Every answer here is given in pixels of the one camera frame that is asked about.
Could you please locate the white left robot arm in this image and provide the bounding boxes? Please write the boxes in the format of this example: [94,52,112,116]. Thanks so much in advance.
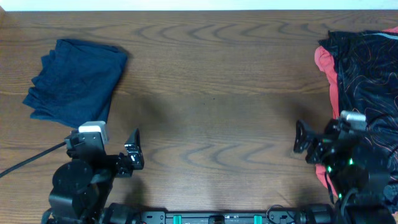
[41,153,144,224]

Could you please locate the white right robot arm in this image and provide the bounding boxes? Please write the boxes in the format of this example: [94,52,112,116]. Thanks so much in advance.
[141,116,397,224]

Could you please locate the red garment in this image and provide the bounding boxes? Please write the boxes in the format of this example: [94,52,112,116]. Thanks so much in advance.
[313,26,398,200]

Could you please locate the folded navy blue shorts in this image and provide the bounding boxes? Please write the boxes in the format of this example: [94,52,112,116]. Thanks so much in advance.
[23,39,128,128]

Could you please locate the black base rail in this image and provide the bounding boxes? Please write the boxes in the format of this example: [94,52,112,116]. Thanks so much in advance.
[99,203,334,224]

